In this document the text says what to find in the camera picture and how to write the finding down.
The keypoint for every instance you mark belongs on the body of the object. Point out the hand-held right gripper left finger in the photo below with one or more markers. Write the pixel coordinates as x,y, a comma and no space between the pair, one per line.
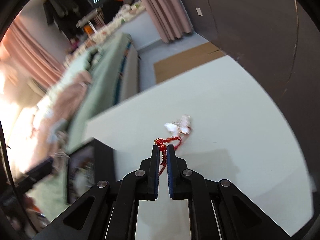
156,175

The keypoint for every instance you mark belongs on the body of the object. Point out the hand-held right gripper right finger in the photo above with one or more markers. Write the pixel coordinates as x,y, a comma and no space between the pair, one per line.
171,175

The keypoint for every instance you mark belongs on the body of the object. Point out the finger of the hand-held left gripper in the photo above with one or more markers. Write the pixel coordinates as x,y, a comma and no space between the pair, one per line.
37,171

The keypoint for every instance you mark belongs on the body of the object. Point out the black square gift box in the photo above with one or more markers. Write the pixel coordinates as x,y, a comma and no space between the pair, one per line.
103,160

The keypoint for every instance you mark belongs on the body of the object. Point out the white butterfly hair clip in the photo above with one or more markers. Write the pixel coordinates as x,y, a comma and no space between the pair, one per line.
183,127

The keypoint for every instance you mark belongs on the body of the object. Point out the white low table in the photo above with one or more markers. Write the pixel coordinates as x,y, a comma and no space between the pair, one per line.
237,130

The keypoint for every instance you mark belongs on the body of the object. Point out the pink floral blanket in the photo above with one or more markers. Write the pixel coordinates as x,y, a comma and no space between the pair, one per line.
72,92

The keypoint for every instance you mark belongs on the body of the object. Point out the bed with green sheet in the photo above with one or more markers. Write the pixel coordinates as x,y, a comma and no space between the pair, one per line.
100,87

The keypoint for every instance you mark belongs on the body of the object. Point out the printed blue mattress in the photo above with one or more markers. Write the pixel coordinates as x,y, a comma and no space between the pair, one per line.
121,75

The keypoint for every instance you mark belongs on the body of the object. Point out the flat brown cardboard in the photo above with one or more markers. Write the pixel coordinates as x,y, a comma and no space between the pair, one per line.
180,62

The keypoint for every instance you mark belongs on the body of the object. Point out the pink curtain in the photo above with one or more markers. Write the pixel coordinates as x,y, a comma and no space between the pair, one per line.
32,55
162,10

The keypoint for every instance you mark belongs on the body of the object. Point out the floral window seat cushion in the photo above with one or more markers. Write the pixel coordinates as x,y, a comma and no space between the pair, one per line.
115,22

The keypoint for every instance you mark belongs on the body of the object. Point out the hanging dark clothes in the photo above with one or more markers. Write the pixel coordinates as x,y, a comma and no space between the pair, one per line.
62,10

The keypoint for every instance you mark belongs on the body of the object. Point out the black bag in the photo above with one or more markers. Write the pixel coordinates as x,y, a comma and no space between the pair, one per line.
112,8

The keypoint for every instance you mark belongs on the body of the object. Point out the white wall socket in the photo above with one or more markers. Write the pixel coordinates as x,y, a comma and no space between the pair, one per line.
199,11

